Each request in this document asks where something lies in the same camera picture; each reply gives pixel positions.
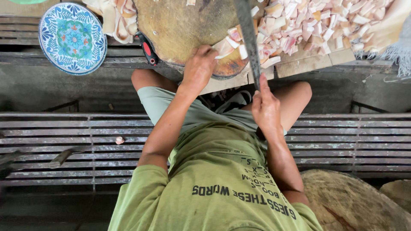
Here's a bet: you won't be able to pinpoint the person's right hand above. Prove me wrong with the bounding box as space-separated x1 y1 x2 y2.
251 73 284 136

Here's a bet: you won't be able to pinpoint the person's left hand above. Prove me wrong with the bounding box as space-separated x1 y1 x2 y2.
180 45 219 97

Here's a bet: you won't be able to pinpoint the pale pork fat slab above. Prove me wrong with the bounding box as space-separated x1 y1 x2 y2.
213 38 237 60

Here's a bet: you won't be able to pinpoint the long steel butcher knife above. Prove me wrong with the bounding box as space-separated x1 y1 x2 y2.
234 0 262 92

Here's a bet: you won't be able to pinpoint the round wooden chopping block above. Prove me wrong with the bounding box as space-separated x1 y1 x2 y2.
132 0 268 81

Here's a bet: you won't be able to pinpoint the person's pale green shorts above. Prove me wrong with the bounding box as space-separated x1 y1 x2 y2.
137 86 288 152

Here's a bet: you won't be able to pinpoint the person's left leg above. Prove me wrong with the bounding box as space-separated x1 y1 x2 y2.
131 68 180 94

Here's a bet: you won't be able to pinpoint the person's leg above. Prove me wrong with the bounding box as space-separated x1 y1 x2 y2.
131 68 180 94
241 81 313 133

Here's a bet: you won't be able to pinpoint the heap of pork skin strips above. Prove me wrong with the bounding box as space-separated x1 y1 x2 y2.
82 0 139 44

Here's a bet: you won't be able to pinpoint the person's right leg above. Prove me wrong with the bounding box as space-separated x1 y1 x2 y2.
241 81 313 133

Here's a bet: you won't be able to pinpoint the wooden plank board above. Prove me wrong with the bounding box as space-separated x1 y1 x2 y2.
199 38 357 96

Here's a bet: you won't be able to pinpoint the pile of chopped pork pieces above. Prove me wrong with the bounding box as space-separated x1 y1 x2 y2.
225 0 396 69

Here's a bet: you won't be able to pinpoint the blue floral patterned plate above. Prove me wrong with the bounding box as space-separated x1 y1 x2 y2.
38 2 108 76

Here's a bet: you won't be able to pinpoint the person's green printed shirt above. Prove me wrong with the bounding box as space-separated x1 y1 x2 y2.
107 121 324 231

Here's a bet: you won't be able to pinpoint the metal grating bench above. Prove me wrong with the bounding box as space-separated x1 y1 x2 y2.
0 112 411 194

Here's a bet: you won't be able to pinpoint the large pale pork skin piece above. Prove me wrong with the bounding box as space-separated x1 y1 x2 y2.
363 0 411 54

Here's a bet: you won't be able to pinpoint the green plastic container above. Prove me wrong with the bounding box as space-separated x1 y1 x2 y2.
7 0 49 5

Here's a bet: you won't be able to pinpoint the weathered wooden slat table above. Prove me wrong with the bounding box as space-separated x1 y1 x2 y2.
0 14 183 70

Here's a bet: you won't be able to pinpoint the white fringed cloth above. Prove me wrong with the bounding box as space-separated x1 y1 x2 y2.
353 13 411 78

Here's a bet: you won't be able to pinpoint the large wooden stump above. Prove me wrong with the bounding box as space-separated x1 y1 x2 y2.
300 169 411 231

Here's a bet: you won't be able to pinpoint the small wooden stump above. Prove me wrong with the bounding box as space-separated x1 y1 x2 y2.
380 179 411 215

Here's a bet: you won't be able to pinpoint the red and black tool handle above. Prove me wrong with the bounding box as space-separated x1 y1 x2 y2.
136 31 159 67

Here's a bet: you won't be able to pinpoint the wooden handled tool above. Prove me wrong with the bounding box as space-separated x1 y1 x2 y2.
48 149 86 169

